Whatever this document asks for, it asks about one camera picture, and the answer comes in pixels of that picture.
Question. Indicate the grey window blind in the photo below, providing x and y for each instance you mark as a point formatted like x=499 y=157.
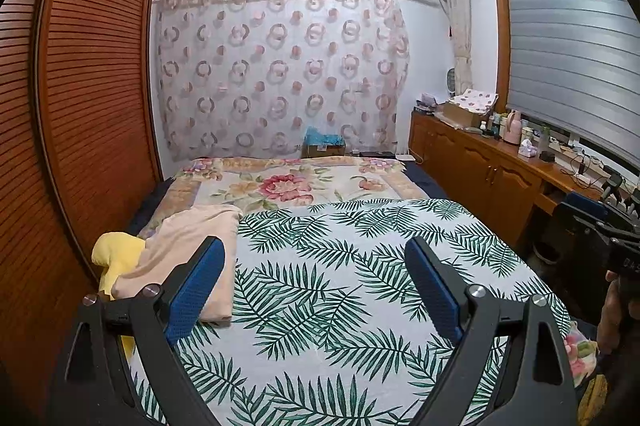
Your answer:
x=565 y=46

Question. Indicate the wooden cabinet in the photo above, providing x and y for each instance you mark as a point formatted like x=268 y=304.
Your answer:
x=480 y=166

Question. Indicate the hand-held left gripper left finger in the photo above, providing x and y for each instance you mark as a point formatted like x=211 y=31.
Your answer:
x=192 y=293

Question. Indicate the white flat device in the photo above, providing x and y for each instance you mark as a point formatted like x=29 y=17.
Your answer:
x=405 y=156

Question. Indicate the small white fan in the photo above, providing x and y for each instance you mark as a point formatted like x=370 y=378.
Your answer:
x=453 y=82

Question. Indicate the small cardboard box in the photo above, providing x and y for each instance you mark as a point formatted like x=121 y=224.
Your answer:
x=325 y=152

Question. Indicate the beige window curtain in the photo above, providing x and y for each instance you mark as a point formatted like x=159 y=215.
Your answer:
x=457 y=21

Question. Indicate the group of small bottles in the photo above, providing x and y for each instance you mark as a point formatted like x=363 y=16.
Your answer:
x=494 y=126

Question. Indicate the cardboard box with cloth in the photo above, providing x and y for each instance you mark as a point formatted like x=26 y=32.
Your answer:
x=477 y=100

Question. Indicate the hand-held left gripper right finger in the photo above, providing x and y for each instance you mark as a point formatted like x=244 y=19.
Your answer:
x=435 y=291

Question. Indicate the pink kettle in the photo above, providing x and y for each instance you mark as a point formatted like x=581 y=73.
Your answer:
x=511 y=128

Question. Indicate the peach printed t-shirt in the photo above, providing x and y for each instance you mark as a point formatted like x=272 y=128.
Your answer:
x=190 y=226

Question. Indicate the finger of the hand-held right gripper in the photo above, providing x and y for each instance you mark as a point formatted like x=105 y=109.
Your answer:
x=585 y=208

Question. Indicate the floral blanket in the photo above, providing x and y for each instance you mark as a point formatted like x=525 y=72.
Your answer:
x=280 y=186

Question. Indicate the green leaf print sheet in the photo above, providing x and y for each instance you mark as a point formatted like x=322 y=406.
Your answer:
x=325 y=281

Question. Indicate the person's right hand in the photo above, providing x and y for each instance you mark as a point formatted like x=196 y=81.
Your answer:
x=615 y=311

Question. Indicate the tissue pack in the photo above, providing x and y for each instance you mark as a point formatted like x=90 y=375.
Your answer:
x=527 y=150

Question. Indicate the navy bed sheet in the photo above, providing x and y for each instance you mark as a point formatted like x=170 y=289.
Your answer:
x=425 y=181

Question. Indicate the dark trash bin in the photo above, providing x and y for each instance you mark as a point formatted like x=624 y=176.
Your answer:
x=549 y=251

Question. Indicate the yellow plush toy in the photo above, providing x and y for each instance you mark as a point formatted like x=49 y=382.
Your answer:
x=117 y=251

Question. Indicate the white power strip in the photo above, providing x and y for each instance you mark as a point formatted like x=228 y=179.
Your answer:
x=585 y=173

